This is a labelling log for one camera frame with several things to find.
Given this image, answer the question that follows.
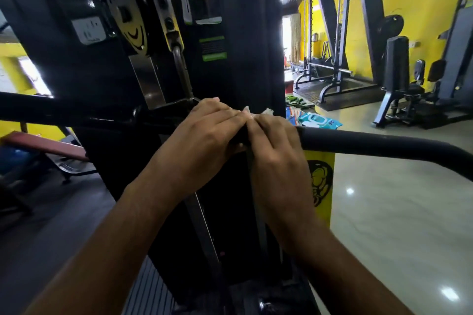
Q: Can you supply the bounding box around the person's right hand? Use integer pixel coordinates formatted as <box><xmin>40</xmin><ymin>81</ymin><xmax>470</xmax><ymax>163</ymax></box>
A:
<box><xmin>245</xmin><ymin>113</ymin><xmax>319</xmax><ymax>250</ymax></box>

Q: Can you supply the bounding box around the person's left hand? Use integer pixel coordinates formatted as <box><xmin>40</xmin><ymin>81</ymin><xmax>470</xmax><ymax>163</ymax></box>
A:
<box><xmin>146</xmin><ymin>97</ymin><xmax>253</xmax><ymax>209</ymax></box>

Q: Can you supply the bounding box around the white cleaning wipe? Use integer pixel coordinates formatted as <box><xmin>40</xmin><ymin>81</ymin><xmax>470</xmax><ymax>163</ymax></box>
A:
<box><xmin>242</xmin><ymin>106</ymin><xmax>274</xmax><ymax>117</ymax></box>

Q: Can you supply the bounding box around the blue wet wipes pack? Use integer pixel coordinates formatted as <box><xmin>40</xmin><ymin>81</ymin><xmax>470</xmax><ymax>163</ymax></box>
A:
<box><xmin>297</xmin><ymin>111</ymin><xmax>343</xmax><ymax>131</ymax></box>

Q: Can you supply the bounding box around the chrome black bar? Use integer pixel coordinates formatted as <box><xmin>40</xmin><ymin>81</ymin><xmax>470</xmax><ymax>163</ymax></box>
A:
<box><xmin>0</xmin><ymin>91</ymin><xmax>473</xmax><ymax>183</ymax></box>

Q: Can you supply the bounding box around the person's left forearm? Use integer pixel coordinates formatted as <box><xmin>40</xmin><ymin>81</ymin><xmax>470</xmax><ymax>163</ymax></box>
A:
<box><xmin>24</xmin><ymin>178</ymin><xmax>185</xmax><ymax>315</ymax></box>

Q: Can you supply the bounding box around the person's right forearm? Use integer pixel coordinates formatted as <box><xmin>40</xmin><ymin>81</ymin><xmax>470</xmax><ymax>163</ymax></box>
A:
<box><xmin>284</xmin><ymin>215</ymin><xmax>413</xmax><ymax>315</ymax></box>

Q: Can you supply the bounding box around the yellow wooden plyo box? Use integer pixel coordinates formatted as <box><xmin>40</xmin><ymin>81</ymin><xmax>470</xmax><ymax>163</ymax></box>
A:
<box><xmin>303</xmin><ymin>150</ymin><xmax>336</xmax><ymax>229</ymax></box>

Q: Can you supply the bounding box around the green black striped towel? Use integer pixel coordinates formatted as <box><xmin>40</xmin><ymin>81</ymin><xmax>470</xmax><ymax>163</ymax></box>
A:
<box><xmin>285</xmin><ymin>95</ymin><xmax>317</xmax><ymax>110</ymax></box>

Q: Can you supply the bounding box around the green warning label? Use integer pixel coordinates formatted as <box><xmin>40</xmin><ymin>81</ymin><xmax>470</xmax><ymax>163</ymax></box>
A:
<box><xmin>199</xmin><ymin>36</ymin><xmax>228</xmax><ymax>62</ymax></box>

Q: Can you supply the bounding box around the black floor mat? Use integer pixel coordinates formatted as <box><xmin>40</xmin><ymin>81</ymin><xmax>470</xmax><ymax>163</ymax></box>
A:
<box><xmin>295</xmin><ymin>80</ymin><xmax>386</xmax><ymax>112</ymax></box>

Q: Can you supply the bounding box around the beige door curtain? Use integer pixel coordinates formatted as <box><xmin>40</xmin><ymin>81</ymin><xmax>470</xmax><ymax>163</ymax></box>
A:
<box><xmin>290</xmin><ymin>14</ymin><xmax>303</xmax><ymax>65</ymax></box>

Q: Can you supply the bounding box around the black pulley wheel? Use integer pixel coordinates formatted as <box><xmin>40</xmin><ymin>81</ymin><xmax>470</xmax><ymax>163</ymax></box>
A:
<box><xmin>105</xmin><ymin>0</ymin><xmax>149</xmax><ymax>56</ymax></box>

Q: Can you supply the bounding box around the white placard green edge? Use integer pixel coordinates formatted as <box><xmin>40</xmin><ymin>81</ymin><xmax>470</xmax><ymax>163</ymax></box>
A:
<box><xmin>72</xmin><ymin>17</ymin><xmax>108</xmax><ymax>46</ymax></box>

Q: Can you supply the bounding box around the maroon bench pad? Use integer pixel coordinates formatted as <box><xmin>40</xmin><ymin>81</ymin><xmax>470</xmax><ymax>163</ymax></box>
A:
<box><xmin>0</xmin><ymin>130</ymin><xmax>91</xmax><ymax>163</ymax></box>

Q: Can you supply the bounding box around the blue exercise ball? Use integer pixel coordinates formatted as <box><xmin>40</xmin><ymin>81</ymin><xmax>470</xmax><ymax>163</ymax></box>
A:
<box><xmin>0</xmin><ymin>145</ymin><xmax>42</xmax><ymax>176</ymax></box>

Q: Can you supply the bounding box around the black smith machine rack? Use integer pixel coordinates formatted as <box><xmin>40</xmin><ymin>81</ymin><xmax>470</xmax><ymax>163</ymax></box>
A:
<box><xmin>294</xmin><ymin>0</ymin><xmax>387</xmax><ymax>104</ymax></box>

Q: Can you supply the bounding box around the black round weight plate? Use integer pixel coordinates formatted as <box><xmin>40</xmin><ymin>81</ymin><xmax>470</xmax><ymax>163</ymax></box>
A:
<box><xmin>376</xmin><ymin>14</ymin><xmax>405</xmax><ymax>37</ymax></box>

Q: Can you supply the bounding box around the dark shrouded seated machine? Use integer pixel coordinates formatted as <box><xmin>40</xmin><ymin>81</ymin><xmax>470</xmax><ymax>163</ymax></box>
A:
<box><xmin>421</xmin><ymin>0</ymin><xmax>473</xmax><ymax>129</ymax></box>

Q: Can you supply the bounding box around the black weight machine frame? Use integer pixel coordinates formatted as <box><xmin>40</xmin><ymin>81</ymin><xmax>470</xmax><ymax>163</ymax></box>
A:
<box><xmin>0</xmin><ymin>0</ymin><xmax>322</xmax><ymax>315</ymax></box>

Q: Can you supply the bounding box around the steel cable end bracket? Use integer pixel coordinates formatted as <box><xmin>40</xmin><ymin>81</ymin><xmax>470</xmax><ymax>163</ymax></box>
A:
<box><xmin>149</xmin><ymin>0</ymin><xmax>184</xmax><ymax>52</ymax></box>

